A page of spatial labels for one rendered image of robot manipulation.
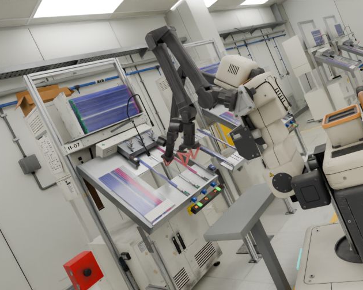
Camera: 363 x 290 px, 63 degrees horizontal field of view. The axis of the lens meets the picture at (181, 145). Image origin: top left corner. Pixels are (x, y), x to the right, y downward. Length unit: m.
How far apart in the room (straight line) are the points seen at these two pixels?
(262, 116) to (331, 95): 4.82
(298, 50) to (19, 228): 5.33
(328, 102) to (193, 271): 4.66
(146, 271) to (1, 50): 2.89
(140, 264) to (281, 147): 1.20
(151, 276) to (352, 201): 1.35
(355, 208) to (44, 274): 2.99
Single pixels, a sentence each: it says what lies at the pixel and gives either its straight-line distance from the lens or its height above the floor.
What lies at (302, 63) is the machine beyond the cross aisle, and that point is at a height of 1.19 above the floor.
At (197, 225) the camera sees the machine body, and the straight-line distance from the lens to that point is 2.42.
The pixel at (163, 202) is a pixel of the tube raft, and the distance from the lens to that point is 1.89.
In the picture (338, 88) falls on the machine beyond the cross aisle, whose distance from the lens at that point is 6.18.
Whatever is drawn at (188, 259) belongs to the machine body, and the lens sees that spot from 2.35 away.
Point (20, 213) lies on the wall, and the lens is 3.49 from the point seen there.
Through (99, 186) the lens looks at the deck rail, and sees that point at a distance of 1.98.
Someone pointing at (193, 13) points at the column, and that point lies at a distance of 5.36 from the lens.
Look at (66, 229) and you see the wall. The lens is 3.62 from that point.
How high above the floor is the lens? 1.20
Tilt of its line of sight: 4 degrees down
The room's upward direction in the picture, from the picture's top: 25 degrees counter-clockwise
